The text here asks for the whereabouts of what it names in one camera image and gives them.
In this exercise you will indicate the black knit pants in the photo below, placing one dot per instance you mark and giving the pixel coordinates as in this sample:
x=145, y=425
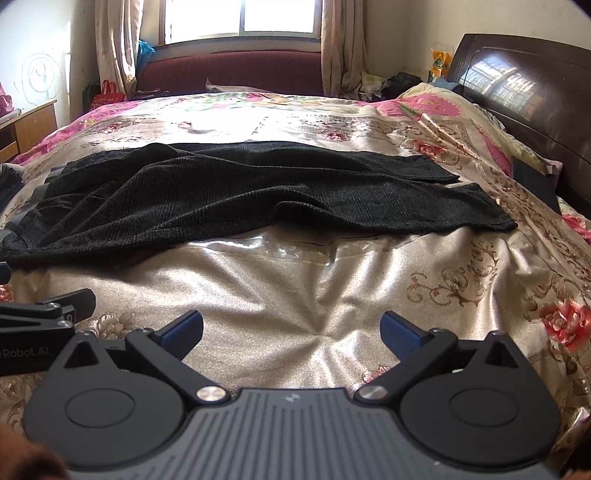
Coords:
x=112, y=206

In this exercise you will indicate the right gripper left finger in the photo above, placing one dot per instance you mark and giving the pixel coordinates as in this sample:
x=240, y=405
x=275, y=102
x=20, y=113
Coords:
x=106, y=404

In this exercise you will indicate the floral satin bedspread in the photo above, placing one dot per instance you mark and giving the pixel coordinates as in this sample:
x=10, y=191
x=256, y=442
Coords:
x=288, y=308

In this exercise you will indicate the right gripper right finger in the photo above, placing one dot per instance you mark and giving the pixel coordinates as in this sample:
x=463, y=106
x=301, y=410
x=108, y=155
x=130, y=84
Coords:
x=474, y=404

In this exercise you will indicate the yellow snack package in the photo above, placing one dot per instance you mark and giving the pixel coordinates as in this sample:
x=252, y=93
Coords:
x=441, y=63

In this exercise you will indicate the black phone on bed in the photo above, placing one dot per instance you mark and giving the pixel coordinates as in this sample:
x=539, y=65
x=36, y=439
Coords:
x=537, y=183

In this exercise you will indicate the black bag on nightstand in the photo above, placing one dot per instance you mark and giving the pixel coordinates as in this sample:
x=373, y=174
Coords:
x=398, y=84

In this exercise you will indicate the blue plastic bag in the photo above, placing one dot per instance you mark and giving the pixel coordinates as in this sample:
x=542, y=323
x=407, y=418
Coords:
x=144, y=55

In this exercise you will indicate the red shopping bag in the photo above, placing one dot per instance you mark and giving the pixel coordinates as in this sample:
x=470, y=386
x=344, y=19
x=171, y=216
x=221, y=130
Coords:
x=109, y=94

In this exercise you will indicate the dark wooden headboard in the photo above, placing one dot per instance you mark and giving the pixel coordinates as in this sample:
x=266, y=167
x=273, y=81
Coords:
x=540, y=90

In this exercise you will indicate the right beige curtain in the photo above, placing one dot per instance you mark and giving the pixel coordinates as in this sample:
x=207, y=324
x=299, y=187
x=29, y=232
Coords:
x=343, y=47

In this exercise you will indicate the left beige curtain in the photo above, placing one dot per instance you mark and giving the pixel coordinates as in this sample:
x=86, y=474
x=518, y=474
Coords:
x=117, y=31

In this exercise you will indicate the wooden desk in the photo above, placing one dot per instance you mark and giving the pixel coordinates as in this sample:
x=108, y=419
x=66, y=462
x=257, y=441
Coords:
x=21, y=132

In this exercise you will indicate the window with bright light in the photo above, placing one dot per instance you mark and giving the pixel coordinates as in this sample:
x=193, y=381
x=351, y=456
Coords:
x=191, y=20

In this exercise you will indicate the beige curtain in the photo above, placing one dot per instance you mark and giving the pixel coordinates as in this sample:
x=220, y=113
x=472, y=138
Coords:
x=343, y=47
x=117, y=31

